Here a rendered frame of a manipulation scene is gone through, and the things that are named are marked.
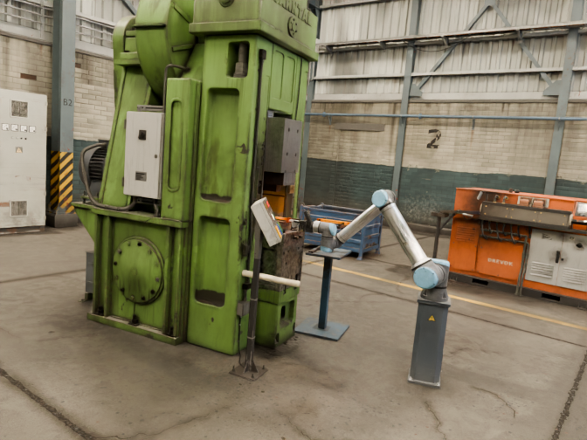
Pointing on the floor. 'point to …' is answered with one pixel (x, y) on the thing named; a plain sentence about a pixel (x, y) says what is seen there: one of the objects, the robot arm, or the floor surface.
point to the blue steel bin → (367, 239)
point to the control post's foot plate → (249, 371)
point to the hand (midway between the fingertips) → (291, 219)
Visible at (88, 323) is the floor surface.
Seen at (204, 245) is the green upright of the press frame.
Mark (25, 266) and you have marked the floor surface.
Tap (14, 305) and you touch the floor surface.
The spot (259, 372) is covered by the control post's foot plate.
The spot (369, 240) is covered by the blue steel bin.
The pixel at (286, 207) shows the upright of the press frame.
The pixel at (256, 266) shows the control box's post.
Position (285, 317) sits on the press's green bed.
